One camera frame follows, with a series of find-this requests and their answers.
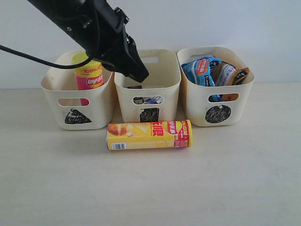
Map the cream bin circle mark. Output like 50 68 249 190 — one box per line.
177 47 254 127

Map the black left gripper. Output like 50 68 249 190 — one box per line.
83 0 149 82

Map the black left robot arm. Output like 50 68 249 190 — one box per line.
30 0 149 82

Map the long yellow chips can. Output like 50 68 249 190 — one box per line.
106 120 193 151

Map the blue white milk carton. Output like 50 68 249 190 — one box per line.
143 97 164 105

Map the cream bin square mark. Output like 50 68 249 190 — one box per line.
114 49 182 123

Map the orange instant noodle packet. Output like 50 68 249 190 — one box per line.
209 61 250 102

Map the purple juice carton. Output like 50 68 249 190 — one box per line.
128 85 144 105

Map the blue instant noodle packet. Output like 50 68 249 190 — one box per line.
181 56 222 87

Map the pink yellow Lays can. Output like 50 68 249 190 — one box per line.
71 51 103 106

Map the cream bin triangle mark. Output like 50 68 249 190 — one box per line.
40 49 117 131

